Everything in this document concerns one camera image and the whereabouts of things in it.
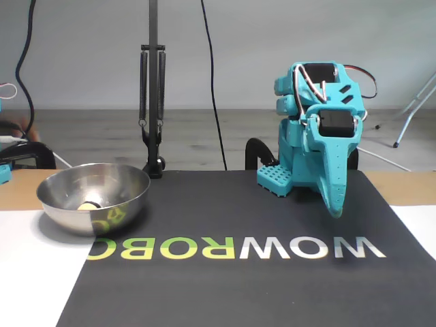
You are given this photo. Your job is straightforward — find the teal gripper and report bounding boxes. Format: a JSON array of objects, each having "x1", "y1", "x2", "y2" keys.
[{"x1": 298, "y1": 103, "x2": 369, "y2": 219}]

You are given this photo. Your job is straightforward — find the orange ball with black base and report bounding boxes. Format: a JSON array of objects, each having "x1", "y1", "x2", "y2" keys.
[{"x1": 76, "y1": 200, "x2": 104, "y2": 211}]

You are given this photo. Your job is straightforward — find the metal bowl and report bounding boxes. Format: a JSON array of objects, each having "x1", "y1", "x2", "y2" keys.
[{"x1": 36, "y1": 162, "x2": 151, "y2": 238}]

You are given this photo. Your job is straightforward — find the black table clamp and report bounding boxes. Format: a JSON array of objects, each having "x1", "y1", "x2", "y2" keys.
[
  {"x1": 245, "y1": 138, "x2": 281, "y2": 171},
  {"x1": 347, "y1": 148, "x2": 360, "y2": 170}
]

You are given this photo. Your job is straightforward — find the white metal stand legs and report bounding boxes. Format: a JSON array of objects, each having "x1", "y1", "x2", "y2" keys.
[{"x1": 391, "y1": 71, "x2": 436, "y2": 149}]

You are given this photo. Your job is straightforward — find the white paper sheet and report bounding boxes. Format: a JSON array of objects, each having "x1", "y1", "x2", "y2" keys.
[
  {"x1": 0, "y1": 209, "x2": 98, "y2": 327},
  {"x1": 390, "y1": 204, "x2": 436, "y2": 273}
]

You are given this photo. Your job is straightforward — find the black WOWROBO mat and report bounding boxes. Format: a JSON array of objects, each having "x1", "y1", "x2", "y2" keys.
[{"x1": 56, "y1": 170, "x2": 436, "y2": 327}]

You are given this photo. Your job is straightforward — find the teal printed block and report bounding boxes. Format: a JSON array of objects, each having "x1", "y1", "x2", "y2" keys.
[{"x1": 0, "y1": 162, "x2": 13, "y2": 186}]

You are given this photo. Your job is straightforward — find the white floor cable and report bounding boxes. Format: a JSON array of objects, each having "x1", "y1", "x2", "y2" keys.
[
  {"x1": 50, "y1": 151, "x2": 74, "y2": 169},
  {"x1": 357, "y1": 146, "x2": 414, "y2": 172}
]

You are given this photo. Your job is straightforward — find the red white black servo wire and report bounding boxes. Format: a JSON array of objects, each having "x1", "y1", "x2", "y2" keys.
[
  {"x1": 292, "y1": 63, "x2": 330, "y2": 119},
  {"x1": 342, "y1": 64, "x2": 379, "y2": 99}
]

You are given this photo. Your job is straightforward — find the thin black hanging cable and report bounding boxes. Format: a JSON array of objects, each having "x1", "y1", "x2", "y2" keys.
[{"x1": 200, "y1": 0, "x2": 228, "y2": 171}]

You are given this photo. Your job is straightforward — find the black camera stand with springs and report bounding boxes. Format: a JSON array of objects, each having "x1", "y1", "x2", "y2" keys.
[{"x1": 138, "y1": 0, "x2": 168, "y2": 181}]

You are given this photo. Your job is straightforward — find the red white wire loop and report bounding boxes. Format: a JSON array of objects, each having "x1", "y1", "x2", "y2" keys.
[{"x1": 0, "y1": 83, "x2": 18, "y2": 100}]

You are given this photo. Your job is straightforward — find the black cable with white plug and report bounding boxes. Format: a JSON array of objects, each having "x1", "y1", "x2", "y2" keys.
[{"x1": 0, "y1": 121, "x2": 32, "y2": 142}]

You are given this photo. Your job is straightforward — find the thick black hanging cable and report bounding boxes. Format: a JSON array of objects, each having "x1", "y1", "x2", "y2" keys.
[{"x1": 14, "y1": 0, "x2": 37, "y2": 142}]

